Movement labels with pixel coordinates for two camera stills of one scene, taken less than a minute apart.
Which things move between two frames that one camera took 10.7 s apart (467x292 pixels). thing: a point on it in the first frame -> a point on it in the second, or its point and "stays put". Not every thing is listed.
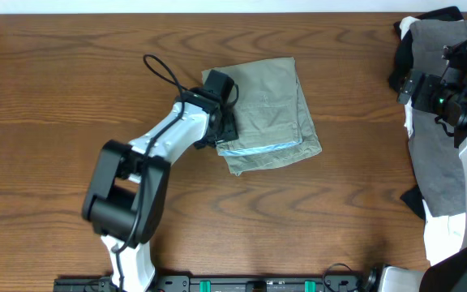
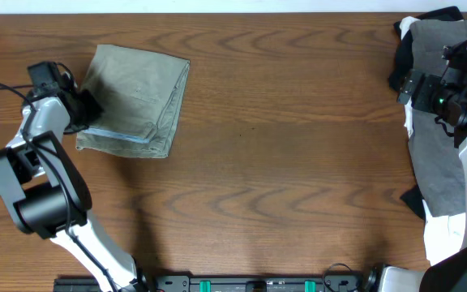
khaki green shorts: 275,125 -> 140,94
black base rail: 224,283 stays put
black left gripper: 232,133 -> 93,109
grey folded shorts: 438,159 stays put
